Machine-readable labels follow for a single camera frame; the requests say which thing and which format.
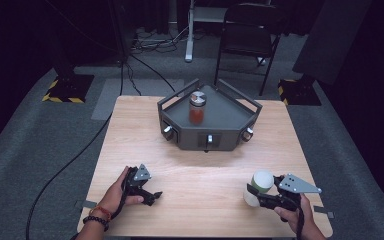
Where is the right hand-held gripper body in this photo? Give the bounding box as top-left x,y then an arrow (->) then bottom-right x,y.
272,172 -> 323,213

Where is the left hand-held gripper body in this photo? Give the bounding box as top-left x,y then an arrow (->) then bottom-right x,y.
122,163 -> 153,198

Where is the white jar with green band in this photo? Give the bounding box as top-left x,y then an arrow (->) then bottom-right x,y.
242,169 -> 276,208

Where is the glass spice jar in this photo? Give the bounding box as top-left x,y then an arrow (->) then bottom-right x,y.
188,90 -> 208,126

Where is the person's right hand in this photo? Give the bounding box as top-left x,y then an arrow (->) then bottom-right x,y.
273,194 -> 315,235

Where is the person's left hand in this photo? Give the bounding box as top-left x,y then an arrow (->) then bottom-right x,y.
98,165 -> 145,218

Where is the grey tape piece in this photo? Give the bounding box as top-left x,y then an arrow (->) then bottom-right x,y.
74,199 -> 98,210
313,205 -> 335,220

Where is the grey floor mat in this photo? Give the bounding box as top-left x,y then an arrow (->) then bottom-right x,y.
90,78 -> 185,121

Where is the black base with yellow stripes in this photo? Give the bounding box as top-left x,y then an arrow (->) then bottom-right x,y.
41,73 -> 95,104
277,78 -> 323,107

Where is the black folding chair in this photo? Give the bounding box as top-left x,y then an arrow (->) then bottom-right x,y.
214,2 -> 289,97

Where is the grey panel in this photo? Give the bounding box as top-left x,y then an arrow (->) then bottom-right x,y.
292,0 -> 374,86

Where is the black stand pole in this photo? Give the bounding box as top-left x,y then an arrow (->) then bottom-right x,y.
107,0 -> 132,65

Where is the white desk leg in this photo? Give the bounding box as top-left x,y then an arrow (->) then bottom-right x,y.
184,0 -> 228,64

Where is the black gripper strap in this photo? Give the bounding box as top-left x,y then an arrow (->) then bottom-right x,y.
294,199 -> 306,240
110,194 -> 128,221

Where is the red string bracelet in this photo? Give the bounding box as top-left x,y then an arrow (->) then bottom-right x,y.
89,205 -> 113,221

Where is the black bead bracelet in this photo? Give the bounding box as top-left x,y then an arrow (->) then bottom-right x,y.
82,215 -> 110,232

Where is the thick black floor cable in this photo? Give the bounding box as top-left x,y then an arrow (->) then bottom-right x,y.
25,59 -> 125,240

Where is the thin black floor cable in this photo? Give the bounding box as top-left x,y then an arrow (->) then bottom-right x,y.
129,54 -> 177,94

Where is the bundle of cables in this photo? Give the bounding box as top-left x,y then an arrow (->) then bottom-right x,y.
131,26 -> 192,54

